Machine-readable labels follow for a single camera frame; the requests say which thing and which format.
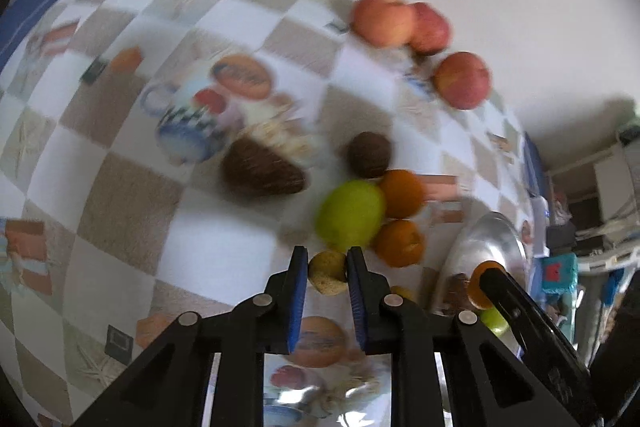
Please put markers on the orange lower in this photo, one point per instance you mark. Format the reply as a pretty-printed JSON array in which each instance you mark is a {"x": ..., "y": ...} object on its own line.
[{"x": 399, "y": 244}]

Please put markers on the elongated brown avocado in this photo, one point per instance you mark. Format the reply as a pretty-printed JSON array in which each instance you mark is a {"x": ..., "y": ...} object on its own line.
[{"x": 253, "y": 169}]

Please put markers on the small yellow-green kiwi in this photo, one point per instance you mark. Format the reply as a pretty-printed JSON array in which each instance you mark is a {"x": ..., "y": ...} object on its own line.
[{"x": 326, "y": 272}]

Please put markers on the dark red apple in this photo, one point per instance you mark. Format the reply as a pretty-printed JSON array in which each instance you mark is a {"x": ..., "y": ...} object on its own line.
[{"x": 432, "y": 33}]

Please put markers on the orange in bowl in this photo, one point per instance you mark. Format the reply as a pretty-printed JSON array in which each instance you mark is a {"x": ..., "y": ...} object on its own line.
[{"x": 475, "y": 294}]

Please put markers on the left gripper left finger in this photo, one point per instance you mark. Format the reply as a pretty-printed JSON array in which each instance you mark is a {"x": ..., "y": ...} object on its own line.
[{"x": 209, "y": 370}]

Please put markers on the silver metal bowl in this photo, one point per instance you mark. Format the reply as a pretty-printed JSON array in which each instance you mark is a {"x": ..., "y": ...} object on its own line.
[{"x": 490, "y": 237}]

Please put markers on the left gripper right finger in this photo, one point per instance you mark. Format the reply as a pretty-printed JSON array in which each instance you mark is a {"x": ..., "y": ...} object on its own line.
[{"x": 445, "y": 365}]

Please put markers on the round brown avocado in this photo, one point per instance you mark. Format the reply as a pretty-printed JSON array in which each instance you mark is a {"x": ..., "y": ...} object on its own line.
[{"x": 368, "y": 154}]

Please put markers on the red apple near edge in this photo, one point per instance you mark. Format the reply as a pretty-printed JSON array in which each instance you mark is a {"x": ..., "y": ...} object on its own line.
[{"x": 463, "y": 80}]

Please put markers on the checkered printed tablecloth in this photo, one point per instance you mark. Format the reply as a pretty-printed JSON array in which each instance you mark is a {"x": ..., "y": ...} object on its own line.
[{"x": 164, "y": 156}]

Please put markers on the green apple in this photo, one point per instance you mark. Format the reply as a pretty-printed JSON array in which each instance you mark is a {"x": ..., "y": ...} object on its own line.
[{"x": 350, "y": 216}]

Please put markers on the orange upper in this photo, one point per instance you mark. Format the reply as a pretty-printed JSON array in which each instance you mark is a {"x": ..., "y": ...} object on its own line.
[{"x": 403, "y": 192}]

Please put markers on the pale orange-red apple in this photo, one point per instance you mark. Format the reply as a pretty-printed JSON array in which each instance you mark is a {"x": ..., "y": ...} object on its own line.
[{"x": 384, "y": 24}]

